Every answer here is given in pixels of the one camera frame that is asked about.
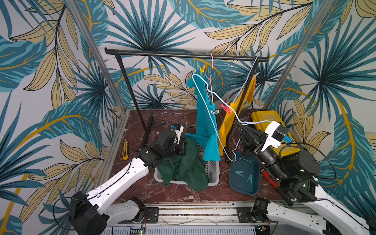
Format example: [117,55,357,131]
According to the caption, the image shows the dark green t-shirt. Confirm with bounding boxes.
[157,137,209,192]

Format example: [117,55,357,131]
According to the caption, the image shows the teal clothespin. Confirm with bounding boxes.
[235,170,244,177]
[246,174,253,185]

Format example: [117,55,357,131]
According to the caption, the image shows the turquoise printed t-shirt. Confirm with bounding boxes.
[187,73,221,162]

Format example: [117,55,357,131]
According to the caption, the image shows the light blue wire hanger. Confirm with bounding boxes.
[192,73,274,163]

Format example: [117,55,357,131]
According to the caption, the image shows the pink wire hanger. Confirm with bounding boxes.
[209,52,214,104]

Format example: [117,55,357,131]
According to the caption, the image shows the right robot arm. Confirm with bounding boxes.
[237,121,376,235]

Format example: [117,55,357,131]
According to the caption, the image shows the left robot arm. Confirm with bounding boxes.
[68,126,185,235]

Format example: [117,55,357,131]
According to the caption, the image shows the yellow t-shirt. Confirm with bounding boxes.
[218,76,256,156]

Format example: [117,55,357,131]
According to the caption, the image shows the dark teal plastic tray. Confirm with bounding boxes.
[229,151,260,195]

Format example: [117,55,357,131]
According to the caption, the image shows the red pipe wrench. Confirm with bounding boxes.
[260,169,293,206]

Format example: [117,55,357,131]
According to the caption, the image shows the yellow black toolbox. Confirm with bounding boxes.
[251,111,301,157]

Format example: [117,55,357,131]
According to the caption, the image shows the pink red clothespin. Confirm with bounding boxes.
[221,103,232,115]

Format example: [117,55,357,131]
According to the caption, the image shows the grey perforated plastic basket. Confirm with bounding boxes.
[154,144,220,187]

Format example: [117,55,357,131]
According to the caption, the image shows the yellow utility knife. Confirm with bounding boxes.
[122,139,129,161]

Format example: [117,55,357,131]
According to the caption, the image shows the black clothes rack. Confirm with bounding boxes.
[104,48,269,147]

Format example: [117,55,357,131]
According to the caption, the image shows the yellow clothespin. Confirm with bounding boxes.
[199,65,206,75]

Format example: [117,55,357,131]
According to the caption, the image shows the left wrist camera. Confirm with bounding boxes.
[171,124,184,145]

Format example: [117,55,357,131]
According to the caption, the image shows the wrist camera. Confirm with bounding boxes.
[171,124,184,145]
[261,121,293,152]

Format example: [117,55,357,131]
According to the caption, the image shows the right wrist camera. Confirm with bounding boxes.
[261,121,293,152]

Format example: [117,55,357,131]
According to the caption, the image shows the pale blue wire hanger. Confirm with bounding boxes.
[233,56,258,102]

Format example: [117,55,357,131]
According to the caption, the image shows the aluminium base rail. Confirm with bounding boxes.
[69,201,297,235]

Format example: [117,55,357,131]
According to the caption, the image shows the right aluminium frame post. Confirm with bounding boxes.
[262,0,334,111]

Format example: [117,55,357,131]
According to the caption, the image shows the aluminium frame post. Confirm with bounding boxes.
[66,0,126,113]
[262,0,334,111]

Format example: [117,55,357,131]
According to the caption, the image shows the left aluminium frame post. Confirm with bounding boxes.
[66,0,126,113]

